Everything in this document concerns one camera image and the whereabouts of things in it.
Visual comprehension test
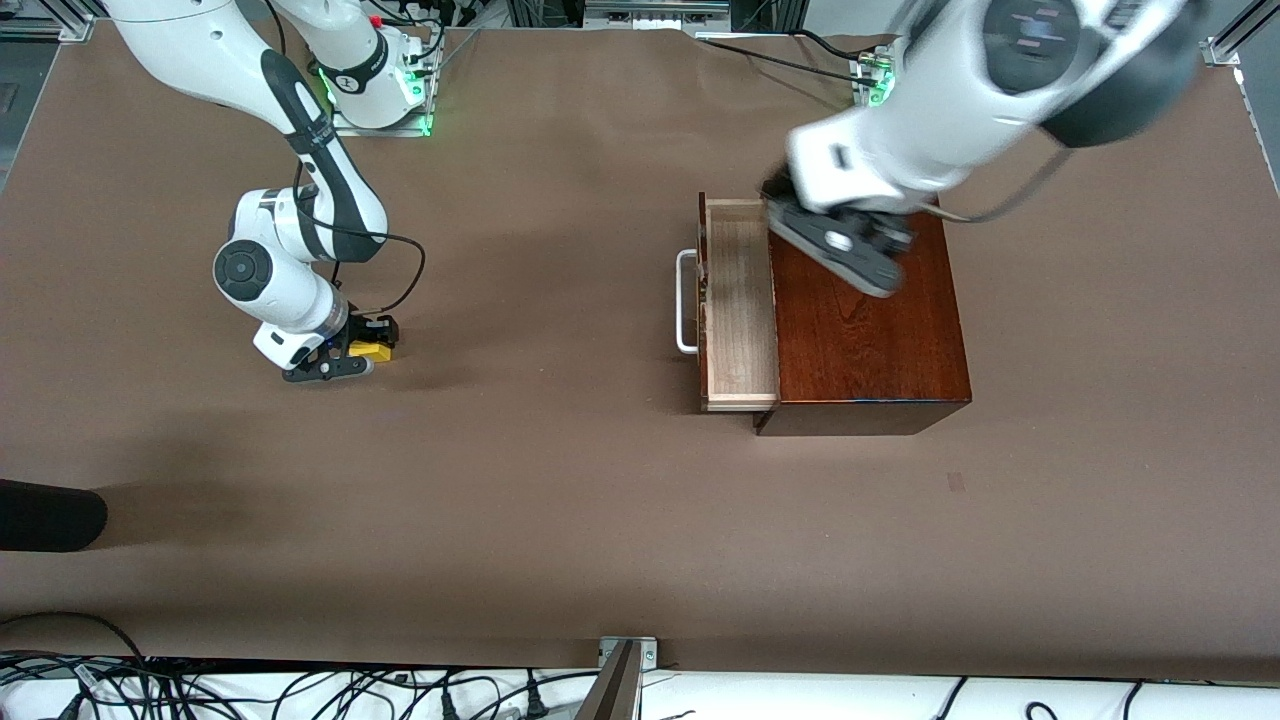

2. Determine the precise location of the wooden drawer with white handle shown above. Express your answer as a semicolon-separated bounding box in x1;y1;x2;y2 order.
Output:
676;192;782;414

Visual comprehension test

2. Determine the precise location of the dark wooden cabinet box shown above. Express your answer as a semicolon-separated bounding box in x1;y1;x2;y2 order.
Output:
755;180;974;438

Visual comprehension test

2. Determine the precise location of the brown paper table cover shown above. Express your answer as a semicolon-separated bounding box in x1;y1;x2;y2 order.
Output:
0;20;1280;683

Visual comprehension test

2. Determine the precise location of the grey metal rack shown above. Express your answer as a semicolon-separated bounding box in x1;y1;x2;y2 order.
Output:
582;0;732;32

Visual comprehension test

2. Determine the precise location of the black cylinder object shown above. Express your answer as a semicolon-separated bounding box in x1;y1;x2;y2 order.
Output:
0;478;109;554

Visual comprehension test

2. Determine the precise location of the grey metal beam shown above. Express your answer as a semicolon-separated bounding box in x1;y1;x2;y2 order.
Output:
574;640;644;720

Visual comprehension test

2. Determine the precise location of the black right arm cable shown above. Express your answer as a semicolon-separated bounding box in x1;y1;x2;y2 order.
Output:
293;168;428;319

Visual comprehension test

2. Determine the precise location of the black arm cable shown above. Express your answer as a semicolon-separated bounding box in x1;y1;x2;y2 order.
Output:
933;143;1073;225
293;168;428;319

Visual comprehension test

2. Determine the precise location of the thin black table cable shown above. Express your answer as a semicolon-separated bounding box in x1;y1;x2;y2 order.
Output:
698;35;883;87

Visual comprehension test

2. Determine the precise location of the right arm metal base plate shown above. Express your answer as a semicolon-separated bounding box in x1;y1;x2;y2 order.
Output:
329;98;434;139

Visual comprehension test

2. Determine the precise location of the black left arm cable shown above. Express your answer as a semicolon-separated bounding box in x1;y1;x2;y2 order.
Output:
933;143;1073;225

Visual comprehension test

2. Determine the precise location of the small metal bracket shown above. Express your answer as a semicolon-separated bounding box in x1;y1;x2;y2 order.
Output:
597;636;660;670

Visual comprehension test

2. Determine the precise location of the aluminium frame corner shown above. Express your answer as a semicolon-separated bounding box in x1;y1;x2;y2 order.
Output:
1203;0;1264;68

